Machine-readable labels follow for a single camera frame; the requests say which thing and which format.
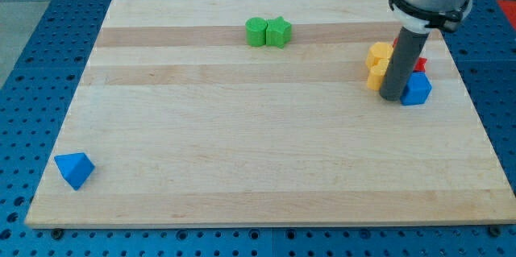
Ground green cylinder block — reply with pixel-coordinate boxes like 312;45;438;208
245;17;268;47

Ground yellow heart block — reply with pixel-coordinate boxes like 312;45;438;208
365;42;393;69

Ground red block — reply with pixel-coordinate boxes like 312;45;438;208
393;37;427;73

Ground wooden board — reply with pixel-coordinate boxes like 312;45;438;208
26;0;515;229

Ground black cable clamp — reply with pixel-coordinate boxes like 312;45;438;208
389;0;472;34

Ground blue triangle block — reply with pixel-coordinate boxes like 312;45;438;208
54;152;95;190

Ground yellow hexagon block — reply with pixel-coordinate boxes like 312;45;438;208
366;59;389;91

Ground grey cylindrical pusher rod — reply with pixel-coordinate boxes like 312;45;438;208
379;27;429;102

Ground green star block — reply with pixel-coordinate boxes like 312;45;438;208
265;16;292;48

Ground blue cube block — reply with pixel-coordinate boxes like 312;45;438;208
400;72;432;106

